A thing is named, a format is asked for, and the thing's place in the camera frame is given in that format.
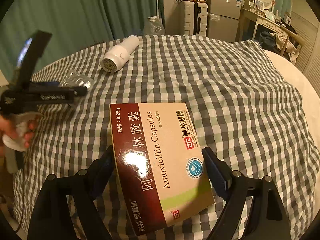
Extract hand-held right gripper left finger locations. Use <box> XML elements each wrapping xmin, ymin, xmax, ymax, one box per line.
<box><xmin>27</xmin><ymin>146</ymin><xmax>117</xmax><ymax>240</ymax></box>

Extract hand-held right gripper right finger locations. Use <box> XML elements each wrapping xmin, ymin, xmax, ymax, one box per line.
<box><xmin>201</xmin><ymin>147</ymin><xmax>292</xmax><ymax>240</ymax></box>

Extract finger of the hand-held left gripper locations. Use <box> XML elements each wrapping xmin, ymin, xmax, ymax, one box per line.
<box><xmin>29</xmin><ymin>81</ymin><xmax>88</xmax><ymax>96</ymax></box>
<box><xmin>15</xmin><ymin>31</ymin><xmax>52</xmax><ymax>87</ymax></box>

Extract silver foil packet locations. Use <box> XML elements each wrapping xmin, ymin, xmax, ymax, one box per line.
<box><xmin>59</xmin><ymin>70</ymin><xmax>95</xmax><ymax>90</ymax></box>

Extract brown beige medicine box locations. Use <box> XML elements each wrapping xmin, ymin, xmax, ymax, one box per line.
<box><xmin>109</xmin><ymin>102</ymin><xmax>216</xmax><ymax>237</ymax></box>

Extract brown cardboard box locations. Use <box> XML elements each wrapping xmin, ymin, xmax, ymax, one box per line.
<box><xmin>0</xmin><ymin>152</ymin><xmax>15</xmax><ymax>201</ymax></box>

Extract person's left hand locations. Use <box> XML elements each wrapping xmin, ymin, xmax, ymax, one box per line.
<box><xmin>0</xmin><ymin>116</ymin><xmax>38</xmax><ymax>156</ymax></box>

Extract wide teal curtain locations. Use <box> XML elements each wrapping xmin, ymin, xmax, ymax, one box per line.
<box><xmin>0</xmin><ymin>0</ymin><xmax>163</xmax><ymax>76</ymax></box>

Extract white cylindrical device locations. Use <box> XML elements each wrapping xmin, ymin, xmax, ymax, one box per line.
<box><xmin>100</xmin><ymin>35</ymin><xmax>140</xmax><ymax>73</ymax></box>

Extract clear water jug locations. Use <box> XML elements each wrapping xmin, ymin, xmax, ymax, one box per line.
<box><xmin>143</xmin><ymin>16</ymin><xmax>166</xmax><ymax>37</ymax></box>

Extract white suitcase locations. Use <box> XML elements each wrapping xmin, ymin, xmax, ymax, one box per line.
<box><xmin>180</xmin><ymin>0</ymin><xmax>208</xmax><ymax>37</ymax></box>

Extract clothes on chair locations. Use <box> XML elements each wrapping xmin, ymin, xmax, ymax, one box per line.
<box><xmin>259</xmin><ymin>31</ymin><xmax>300</xmax><ymax>63</ymax></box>

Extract white louvred wardrobe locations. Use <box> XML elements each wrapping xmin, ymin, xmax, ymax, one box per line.
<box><xmin>291</xmin><ymin>12</ymin><xmax>320</xmax><ymax>91</ymax></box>

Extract small grey fridge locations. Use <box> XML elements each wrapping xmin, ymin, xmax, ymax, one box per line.
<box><xmin>207</xmin><ymin>0</ymin><xmax>242</xmax><ymax>43</ymax></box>

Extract wooden chair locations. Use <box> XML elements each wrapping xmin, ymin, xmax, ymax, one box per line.
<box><xmin>274</xmin><ymin>27</ymin><xmax>305</xmax><ymax>58</ymax></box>

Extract white dressing table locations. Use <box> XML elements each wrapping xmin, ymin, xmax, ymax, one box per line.
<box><xmin>242</xmin><ymin>4</ymin><xmax>304</xmax><ymax>55</ymax></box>

